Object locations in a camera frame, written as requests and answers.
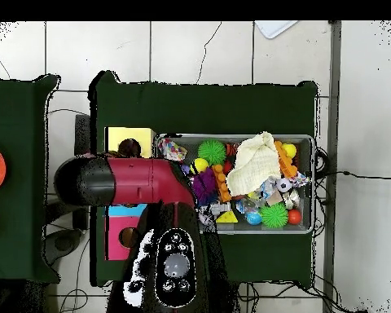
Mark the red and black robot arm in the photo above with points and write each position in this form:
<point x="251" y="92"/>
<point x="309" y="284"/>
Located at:
<point x="133" y="182"/>

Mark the wooden box with three holes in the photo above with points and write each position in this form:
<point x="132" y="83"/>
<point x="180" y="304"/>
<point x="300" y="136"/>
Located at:
<point x="140" y="133"/>

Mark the yellow plastic ball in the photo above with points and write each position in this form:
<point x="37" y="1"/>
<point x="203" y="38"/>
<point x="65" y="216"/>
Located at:
<point x="201" y="164"/>

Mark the purple spiky rubber toy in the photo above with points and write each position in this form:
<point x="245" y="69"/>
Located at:
<point x="203" y="186"/>

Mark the green spiky rubber ball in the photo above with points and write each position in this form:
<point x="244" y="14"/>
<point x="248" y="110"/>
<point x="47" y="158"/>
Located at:
<point x="273" y="215"/>
<point x="211" y="152"/>

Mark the orange toy building brick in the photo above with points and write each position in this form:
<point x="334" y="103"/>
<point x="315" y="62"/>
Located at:
<point x="286" y="164"/>
<point x="221" y="186"/>

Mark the cream knitted cloth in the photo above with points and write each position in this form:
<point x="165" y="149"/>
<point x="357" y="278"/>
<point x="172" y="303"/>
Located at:
<point x="254" y="166"/>

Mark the dark green table cloth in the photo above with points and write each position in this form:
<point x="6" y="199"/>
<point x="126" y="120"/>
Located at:
<point x="19" y="130"/>
<point x="198" y="107"/>

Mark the white tray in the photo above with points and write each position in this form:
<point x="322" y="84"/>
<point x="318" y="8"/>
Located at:
<point x="273" y="27"/>

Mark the grey metal bar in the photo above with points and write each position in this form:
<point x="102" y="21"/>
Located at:
<point x="334" y="65"/>

